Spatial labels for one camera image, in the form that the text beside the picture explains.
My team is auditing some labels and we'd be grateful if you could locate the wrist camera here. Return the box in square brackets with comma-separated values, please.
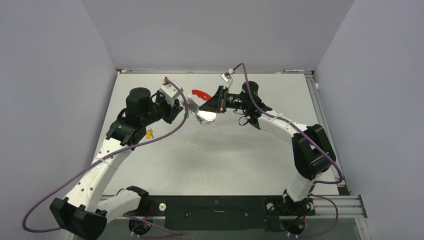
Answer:
[159, 76, 184, 107]
[220, 71, 233, 89]

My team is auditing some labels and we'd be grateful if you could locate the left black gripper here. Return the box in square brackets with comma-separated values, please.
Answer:
[141, 90, 183, 127]

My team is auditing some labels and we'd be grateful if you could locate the aluminium back rail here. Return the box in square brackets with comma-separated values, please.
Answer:
[116, 68, 314, 75]

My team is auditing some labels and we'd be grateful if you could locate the aluminium rail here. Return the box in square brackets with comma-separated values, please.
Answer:
[116, 68, 314, 75]
[304, 71, 347, 188]
[67, 195, 369, 220]

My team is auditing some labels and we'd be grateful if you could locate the aluminium front rail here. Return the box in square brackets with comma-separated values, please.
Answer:
[67, 195, 369, 220]

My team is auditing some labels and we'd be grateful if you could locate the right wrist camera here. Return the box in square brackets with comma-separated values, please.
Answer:
[220, 71, 233, 89]

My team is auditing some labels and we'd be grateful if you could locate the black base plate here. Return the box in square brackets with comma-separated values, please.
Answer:
[128, 195, 316, 232]

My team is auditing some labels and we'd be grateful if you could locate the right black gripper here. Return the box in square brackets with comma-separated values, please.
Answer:
[199, 86, 250, 114]

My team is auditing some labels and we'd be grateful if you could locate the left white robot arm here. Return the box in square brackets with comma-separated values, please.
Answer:
[49, 83, 184, 240]

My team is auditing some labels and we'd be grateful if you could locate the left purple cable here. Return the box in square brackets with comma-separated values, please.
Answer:
[21, 76, 190, 239]

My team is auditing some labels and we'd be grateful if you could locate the aluminium right rail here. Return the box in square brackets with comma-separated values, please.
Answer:
[304, 71, 347, 188]

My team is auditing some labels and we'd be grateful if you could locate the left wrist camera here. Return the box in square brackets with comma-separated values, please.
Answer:
[159, 76, 184, 107]

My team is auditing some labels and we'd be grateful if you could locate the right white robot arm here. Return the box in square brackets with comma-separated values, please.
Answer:
[199, 81, 336, 214]

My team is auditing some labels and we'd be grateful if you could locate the yellow key tag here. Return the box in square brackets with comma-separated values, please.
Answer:
[145, 127, 154, 140]

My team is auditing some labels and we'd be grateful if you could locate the red-handled metal key holder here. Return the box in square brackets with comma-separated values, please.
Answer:
[186, 89, 218, 126]

